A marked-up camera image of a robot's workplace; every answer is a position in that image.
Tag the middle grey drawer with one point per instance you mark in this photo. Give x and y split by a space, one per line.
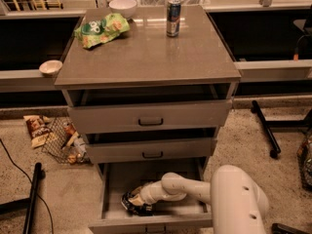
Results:
151 150

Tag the white bowl on counter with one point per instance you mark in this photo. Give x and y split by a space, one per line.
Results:
126 8

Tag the black stand leg right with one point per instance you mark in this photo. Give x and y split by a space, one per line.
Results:
268 126

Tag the green chip bag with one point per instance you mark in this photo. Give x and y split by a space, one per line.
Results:
101 31

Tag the black stand leg left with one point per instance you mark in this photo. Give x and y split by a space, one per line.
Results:
29 203

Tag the wire mesh basket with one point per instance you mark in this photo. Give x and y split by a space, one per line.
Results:
64 144

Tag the black object bottom right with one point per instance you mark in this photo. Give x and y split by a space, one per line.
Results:
278 228

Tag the blue chip bag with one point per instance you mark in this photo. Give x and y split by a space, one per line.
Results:
145 210

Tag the grey drawer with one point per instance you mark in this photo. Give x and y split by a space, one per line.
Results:
151 150
149 116
167 217

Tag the dark energy drink can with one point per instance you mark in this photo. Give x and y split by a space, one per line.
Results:
173 17

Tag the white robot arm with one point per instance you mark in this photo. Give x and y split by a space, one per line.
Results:
238 204

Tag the top grey drawer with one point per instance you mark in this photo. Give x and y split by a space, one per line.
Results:
149 116

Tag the grey drawer cabinet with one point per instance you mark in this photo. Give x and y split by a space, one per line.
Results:
145 65

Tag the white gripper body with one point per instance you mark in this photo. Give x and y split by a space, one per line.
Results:
150 193

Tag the black stand leg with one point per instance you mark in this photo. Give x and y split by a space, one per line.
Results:
268 126
29 203

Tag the bottom grey drawer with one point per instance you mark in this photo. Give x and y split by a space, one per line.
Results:
167 217

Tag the brown snack bag on floor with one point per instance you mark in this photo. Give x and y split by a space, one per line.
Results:
38 128

